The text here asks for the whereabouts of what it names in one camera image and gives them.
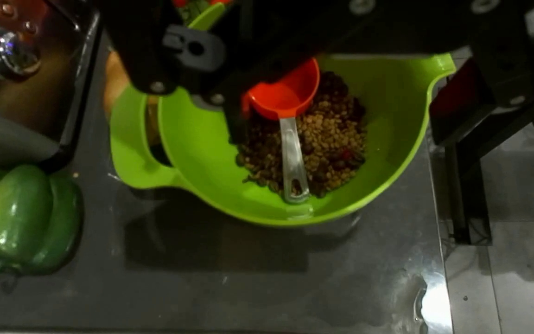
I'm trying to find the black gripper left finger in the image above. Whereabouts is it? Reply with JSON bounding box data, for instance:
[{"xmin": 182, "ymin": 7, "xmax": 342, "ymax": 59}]
[{"xmin": 97, "ymin": 0, "xmax": 264, "ymax": 144}]

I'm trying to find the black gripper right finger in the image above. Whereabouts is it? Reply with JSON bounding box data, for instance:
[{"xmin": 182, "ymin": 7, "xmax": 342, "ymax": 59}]
[{"xmin": 431, "ymin": 23, "xmax": 534, "ymax": 148}]

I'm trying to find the green mixing bowl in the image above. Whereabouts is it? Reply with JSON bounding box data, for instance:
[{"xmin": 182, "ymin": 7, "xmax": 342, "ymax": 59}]
[{"xmin": 108, "ymin": 51, "xmax": 459, "ymax": 228}]

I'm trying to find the orange measuring spoon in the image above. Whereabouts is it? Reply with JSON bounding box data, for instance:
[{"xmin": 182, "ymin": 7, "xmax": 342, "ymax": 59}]
[{"xmin": 245, "ymin": 57, "xmax": 323, "ymax": 203}]

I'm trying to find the brown grain content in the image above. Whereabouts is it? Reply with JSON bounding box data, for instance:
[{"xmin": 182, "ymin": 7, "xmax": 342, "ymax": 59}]
[{"xmin": 236, "ymin": 70, "xmax": 370, "ymax": 198}]

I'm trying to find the green bell pepper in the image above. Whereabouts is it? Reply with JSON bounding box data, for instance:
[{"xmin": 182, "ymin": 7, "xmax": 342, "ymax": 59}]
[{"xmin": 0, "ymin": 163, "xmax": 86, "ymax": 304}]

